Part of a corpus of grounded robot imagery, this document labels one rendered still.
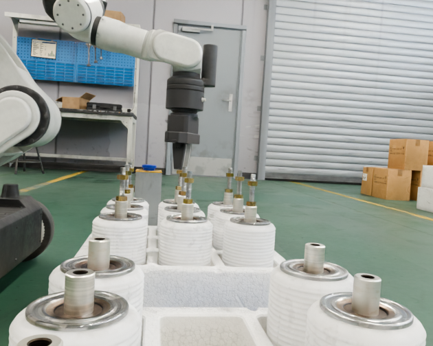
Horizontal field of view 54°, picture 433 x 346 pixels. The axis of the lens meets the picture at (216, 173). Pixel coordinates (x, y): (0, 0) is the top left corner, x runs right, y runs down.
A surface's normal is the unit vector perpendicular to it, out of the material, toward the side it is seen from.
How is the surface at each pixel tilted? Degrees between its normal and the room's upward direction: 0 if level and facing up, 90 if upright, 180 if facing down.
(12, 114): 90
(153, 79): 90
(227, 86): 90
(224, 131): 90
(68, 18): 114
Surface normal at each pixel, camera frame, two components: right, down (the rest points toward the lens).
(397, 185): 0.11, 0.06
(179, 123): -0.27, 0.04
